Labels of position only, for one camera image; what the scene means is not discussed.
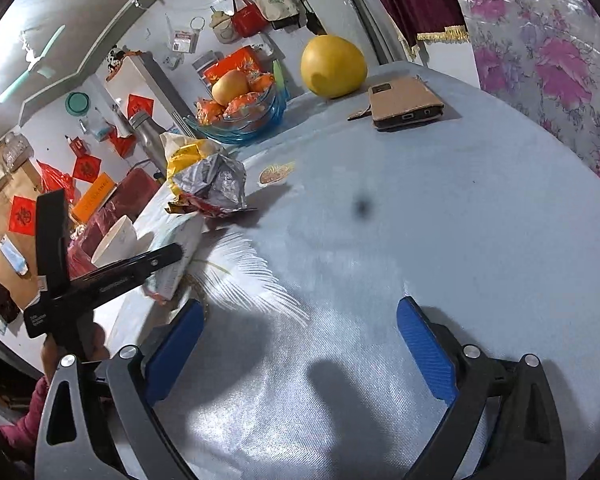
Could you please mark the yellow tissue pack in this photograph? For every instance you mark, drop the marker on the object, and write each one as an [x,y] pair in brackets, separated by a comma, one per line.
[185,152]

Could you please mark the crumpled silver foil packet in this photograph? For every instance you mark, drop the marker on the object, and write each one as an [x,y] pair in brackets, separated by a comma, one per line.
[215,180]

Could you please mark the black white plush toy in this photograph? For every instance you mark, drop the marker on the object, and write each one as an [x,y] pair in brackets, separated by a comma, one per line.
[114,62]

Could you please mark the phone in brown case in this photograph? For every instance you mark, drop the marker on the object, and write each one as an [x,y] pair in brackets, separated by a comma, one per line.
[400,102]

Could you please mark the red plastic bag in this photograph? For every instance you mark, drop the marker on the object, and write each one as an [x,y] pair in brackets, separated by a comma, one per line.
[55,180]

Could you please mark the white ceramic bowl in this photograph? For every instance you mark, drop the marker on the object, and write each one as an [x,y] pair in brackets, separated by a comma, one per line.
[115,245]

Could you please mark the wrapped orange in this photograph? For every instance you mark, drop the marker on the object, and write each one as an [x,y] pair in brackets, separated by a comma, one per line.
[261,82]
[210,112]
[240,102]

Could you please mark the person's left hand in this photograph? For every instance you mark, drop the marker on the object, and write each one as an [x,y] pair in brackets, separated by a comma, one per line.
[100,342]

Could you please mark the yellow red apple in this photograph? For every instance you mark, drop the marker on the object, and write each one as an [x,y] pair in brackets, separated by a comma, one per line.
[228,87]

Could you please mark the orange gift box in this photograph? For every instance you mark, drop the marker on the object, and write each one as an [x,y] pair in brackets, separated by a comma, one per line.
[235,62]

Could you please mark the steel thermos bottle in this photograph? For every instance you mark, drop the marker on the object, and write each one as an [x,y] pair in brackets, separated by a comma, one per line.
[147,140]

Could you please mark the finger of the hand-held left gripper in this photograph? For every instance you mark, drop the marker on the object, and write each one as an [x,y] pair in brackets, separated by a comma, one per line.
[130,275]
[52,240]

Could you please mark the hanging clear plastic bag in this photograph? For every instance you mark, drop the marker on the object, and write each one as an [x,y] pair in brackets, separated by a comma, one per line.
[97,127]

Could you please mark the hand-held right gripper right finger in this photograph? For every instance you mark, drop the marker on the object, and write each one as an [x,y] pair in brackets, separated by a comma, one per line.
[425,350]

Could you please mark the teal ceiling fan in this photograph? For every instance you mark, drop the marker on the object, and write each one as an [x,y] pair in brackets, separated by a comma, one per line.
[30,67]

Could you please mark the long orange box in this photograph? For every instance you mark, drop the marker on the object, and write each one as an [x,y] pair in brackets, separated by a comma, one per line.
[94,197]

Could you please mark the dark red curtain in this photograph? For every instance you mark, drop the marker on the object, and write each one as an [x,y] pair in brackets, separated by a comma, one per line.
[410,0]

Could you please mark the hanging plastic packet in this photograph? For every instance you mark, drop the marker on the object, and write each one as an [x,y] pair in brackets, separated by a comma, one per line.
[183,41]

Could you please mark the round printed foil lid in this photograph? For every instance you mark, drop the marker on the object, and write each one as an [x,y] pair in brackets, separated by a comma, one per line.
[275,174]

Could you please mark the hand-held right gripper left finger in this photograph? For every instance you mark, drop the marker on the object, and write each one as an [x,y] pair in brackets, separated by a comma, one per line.
[175,355]

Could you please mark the red hanging cloth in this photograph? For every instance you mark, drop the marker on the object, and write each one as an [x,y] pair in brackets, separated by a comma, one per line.
[121,142]

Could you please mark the red tote bag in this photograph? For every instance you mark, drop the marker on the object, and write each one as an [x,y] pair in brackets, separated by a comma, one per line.
[249,20]

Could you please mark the beige hanging bag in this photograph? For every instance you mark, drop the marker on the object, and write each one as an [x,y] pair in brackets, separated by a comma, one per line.
[224,27]

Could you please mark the red diamond paper decoration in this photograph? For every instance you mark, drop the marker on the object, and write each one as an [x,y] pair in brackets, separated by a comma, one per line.
[140,106]
[87,169]
[22,215]

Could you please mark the yellow pomelo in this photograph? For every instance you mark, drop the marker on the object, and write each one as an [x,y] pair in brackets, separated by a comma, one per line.
[332,65]

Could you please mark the white printed plastic packet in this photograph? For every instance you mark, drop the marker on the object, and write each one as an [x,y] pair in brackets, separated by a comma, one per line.
[180,255]

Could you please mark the blue glass fruit bowl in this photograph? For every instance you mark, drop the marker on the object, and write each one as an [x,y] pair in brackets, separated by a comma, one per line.
[240,127]

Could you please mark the small red wall ornament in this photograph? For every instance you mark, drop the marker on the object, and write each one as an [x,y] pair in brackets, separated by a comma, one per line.
[77,146]

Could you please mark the clear hanging handbag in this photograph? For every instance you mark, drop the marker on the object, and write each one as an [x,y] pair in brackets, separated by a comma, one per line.
[17,152]

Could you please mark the white refrigerator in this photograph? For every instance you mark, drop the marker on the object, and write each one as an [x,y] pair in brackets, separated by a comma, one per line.
[145,77]

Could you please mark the pink floral plastic sheet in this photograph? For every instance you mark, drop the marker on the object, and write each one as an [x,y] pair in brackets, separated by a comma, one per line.
[540,60]

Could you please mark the blue white wall item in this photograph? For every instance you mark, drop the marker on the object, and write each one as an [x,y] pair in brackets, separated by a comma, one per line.
[14,255]

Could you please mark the teal round basin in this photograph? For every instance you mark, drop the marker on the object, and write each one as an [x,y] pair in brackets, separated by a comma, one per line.
[77,104]

